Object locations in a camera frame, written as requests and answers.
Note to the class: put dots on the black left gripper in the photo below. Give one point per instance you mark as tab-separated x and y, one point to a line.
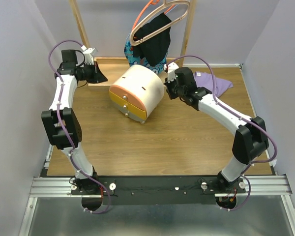
98	76

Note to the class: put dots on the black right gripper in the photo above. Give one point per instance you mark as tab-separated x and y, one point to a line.
168	86

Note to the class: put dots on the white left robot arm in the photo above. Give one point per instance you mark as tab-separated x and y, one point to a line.
60	122

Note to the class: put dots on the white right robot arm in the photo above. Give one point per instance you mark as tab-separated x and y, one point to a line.
250	140

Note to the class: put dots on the purple folded cloth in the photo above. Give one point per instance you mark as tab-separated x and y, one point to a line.
204	79

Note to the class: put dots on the black hanging garment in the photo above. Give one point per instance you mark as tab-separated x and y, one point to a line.
155	48

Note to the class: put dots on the blue shark print cloth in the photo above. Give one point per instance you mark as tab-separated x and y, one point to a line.
132	60

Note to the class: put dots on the pink clothes hanger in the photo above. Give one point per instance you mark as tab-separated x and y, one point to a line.
162	8

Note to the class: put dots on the orange clothes hanger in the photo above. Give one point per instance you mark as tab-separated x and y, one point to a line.
151	2

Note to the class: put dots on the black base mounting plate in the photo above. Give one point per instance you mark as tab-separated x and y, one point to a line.
168	190

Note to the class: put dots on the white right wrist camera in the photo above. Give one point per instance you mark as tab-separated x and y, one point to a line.
170	70

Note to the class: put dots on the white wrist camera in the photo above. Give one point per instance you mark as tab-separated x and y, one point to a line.
170	70
89	54

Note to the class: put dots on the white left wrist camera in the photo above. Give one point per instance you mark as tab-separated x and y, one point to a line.
89	54

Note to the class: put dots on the aluminium frame rail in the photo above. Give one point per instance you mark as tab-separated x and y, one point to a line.
47	187

